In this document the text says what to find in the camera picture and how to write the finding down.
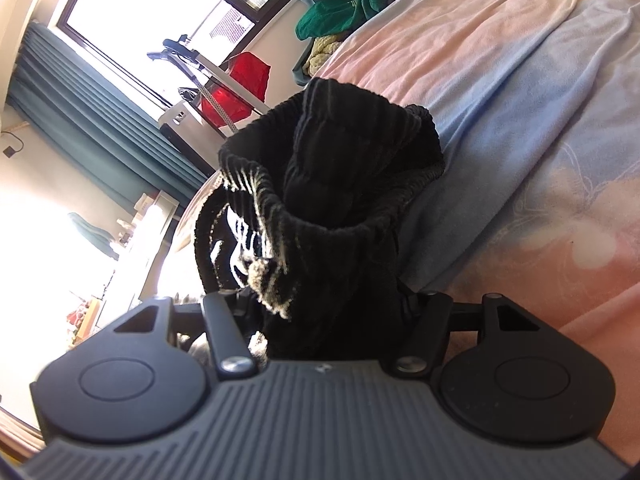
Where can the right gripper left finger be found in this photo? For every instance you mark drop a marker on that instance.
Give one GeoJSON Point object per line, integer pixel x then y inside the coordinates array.
{"type": "Point", "coordinates": [230, 355]}

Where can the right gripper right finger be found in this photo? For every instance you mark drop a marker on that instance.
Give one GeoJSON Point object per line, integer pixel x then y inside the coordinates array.
{"type": "Point", "coordinates": [420, 343]}

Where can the black corduroy garment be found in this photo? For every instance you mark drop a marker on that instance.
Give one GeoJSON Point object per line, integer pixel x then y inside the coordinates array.
{"type": "Point", "coordinates": [307, 213]}

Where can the clothes drying rack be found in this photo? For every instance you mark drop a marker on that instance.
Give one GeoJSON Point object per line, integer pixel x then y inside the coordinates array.
{"type": "Point", "coordinates": [222, 96]}

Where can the pastel bed duvet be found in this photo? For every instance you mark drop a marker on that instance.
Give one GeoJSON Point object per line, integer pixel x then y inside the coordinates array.
{"type": "Point", "coordinates": [536, 103]}

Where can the yellow knitted cloth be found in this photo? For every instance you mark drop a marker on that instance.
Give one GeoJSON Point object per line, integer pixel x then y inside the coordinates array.
{"type": "Point", "coordinates": [322, 48]}

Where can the teal curtain near window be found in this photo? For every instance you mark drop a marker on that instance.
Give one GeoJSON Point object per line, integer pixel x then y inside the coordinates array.
{"type": "Point", "coordinates": [97, 128]}

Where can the green garment pile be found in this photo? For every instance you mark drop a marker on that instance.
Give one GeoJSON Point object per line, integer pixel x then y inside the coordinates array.
{"type": "Point", "coordinates": [332, 17]}

